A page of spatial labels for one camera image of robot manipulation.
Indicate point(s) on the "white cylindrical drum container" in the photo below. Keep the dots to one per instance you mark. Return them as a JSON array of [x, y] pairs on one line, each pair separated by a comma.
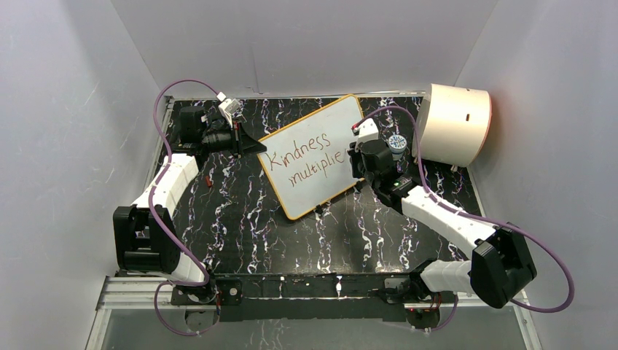
[[453, 124]]

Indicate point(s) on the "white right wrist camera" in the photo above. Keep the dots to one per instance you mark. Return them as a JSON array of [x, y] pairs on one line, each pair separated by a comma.
[[365, 130]]

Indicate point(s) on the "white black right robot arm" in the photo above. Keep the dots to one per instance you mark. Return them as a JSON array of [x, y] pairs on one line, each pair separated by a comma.
[[498, 265]]

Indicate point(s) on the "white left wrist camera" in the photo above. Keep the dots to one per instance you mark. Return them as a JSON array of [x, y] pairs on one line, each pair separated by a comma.
[[228, 107]]

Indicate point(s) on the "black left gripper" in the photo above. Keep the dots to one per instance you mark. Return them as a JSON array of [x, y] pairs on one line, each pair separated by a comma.
[[247, 145]]

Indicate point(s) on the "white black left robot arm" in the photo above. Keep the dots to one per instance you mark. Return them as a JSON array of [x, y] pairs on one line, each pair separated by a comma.
[[145, 238]]

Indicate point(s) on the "yellow framed whiteboard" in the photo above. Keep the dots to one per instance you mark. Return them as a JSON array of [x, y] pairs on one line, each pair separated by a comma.
[[307, 162]]

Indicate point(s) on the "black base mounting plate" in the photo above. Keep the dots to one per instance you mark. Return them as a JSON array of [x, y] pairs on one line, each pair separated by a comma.
[[309, 294]]

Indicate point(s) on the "blue white patterned jar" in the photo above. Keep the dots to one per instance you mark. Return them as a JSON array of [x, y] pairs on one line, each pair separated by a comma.
[[397, 145]]

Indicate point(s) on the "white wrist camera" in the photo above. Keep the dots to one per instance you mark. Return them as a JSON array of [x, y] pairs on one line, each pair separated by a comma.
[[365, 130], [228, 107]]

